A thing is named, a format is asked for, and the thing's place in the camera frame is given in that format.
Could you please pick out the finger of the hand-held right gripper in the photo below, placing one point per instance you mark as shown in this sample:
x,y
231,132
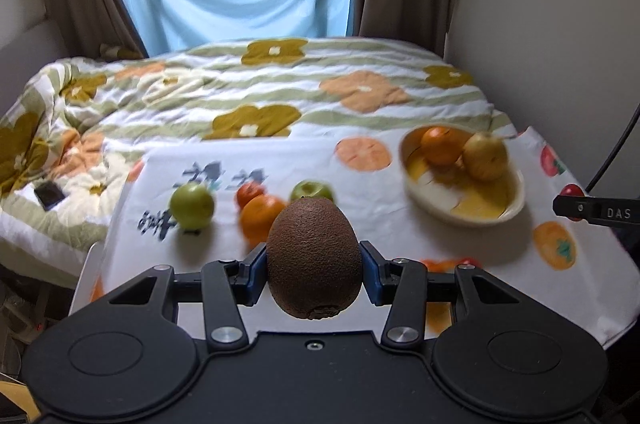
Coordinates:
x,y
595,210

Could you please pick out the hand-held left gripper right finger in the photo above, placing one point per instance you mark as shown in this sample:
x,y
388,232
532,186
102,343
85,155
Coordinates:
x,y
371,275

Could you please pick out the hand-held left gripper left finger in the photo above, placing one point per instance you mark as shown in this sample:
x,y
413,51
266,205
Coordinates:
x,y
257,275

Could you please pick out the large orange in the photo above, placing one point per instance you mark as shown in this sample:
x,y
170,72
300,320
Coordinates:
x,y
440,146
259,220

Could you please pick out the brown kiwi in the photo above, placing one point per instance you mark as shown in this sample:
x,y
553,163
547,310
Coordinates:
x,y
314,256

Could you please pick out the small mandarin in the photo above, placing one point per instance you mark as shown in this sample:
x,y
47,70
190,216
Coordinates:
x,y
437,265

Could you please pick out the red tomato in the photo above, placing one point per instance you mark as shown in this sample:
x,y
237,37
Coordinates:
x,y
469,262
248,193

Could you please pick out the green apple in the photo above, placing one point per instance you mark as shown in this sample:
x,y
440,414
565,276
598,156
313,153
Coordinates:
x,y
312,190
192,206

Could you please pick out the cream ceramic bowl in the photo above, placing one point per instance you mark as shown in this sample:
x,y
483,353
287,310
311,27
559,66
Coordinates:
x,y
465,204

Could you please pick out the fruit print tablecloth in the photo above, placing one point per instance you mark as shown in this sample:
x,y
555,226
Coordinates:
x,y
390,224

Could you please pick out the yellow pear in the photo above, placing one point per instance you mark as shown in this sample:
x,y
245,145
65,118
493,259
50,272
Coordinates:
x,y
486,156

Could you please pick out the white table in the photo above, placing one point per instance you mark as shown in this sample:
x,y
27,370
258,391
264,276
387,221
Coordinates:
x,y
86,279

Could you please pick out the floral blanket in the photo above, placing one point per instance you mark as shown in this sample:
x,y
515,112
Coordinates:
x,y
200,88

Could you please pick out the black phone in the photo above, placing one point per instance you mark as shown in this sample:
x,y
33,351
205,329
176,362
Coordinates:
x,y
49,196

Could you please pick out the floral pillow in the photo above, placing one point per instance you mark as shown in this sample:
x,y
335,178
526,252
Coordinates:
x,y
117,51

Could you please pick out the white bed headboard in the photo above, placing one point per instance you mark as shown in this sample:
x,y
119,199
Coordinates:
x,y
30,48

